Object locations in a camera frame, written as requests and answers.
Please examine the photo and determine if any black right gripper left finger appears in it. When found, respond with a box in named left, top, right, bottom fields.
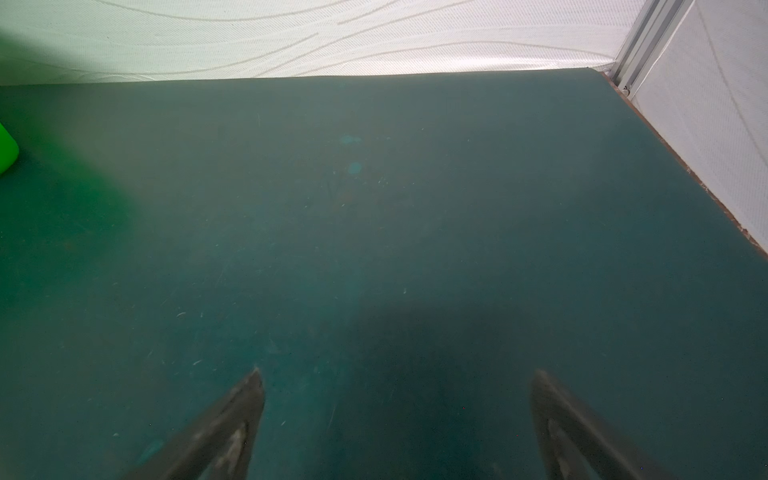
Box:
left=124, top=369, right=265, bottom=480

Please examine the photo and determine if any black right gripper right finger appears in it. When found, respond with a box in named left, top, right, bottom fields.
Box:
left=530, top=370, right=675, bottom=479

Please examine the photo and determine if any green plastic basket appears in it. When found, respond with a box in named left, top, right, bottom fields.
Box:
left=0, top=124, right=20, bottom=174

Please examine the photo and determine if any aluminium corner frame post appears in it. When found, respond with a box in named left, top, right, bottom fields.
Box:
left=608, top=0, right=695, bottom=99

